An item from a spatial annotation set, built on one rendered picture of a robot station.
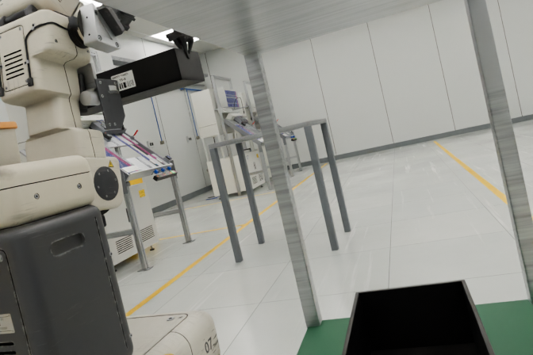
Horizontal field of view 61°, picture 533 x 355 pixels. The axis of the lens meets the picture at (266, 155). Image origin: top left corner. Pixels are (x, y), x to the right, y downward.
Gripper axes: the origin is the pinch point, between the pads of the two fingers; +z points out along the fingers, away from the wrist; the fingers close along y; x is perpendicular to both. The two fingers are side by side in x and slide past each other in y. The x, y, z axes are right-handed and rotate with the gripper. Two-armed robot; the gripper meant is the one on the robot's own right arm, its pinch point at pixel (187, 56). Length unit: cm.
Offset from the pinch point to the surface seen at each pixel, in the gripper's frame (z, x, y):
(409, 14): -134, -814, -74
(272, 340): 110, -5, -4
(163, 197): 94, -488, 363
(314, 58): -103, -799, 128
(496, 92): 37, 57, -87
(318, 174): 64, -115, -6
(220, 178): 54, -116, 59
